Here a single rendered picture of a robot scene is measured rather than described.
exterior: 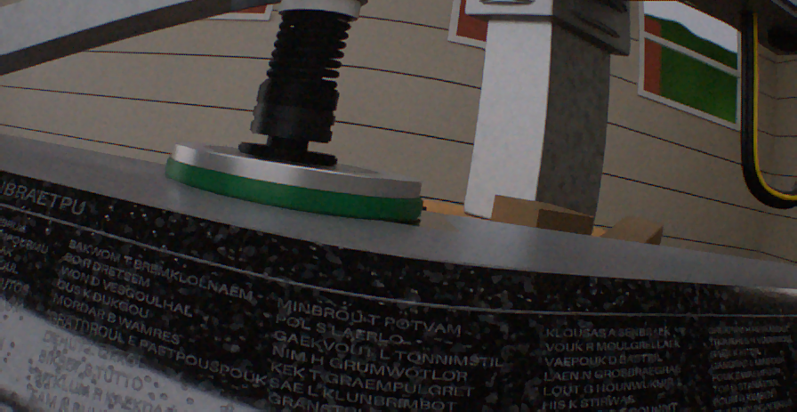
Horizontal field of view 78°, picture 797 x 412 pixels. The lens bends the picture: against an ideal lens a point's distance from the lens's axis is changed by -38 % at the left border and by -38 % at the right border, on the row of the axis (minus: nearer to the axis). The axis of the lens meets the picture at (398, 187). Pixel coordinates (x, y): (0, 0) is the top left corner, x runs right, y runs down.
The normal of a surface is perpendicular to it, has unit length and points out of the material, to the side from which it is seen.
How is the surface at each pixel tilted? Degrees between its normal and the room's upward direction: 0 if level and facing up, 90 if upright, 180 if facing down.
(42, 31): 90
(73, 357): 45
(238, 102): 90
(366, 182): 90
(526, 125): 90
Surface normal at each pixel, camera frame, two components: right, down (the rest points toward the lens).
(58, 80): 0.03, 0.06
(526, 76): -0.82, -0.11
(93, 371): 0.20, -0.65
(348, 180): 0.54, 0.14
